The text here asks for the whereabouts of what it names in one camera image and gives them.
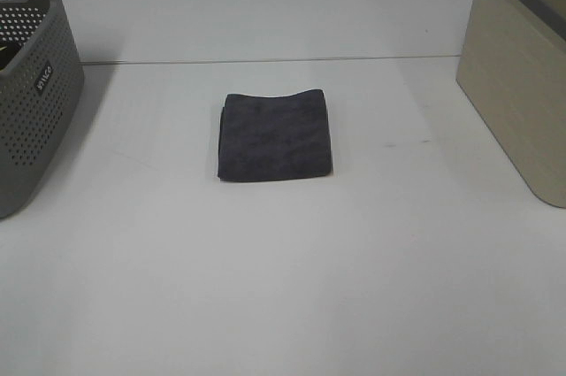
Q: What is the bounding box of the dark grey towel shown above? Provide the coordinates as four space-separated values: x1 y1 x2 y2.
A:
218 89 333 182

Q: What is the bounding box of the beige plastic storage bin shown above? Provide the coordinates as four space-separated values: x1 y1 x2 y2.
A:
456 0 565 208

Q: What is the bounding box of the grey perforated plastic basket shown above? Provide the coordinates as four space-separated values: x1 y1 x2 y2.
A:
1 0 84 218

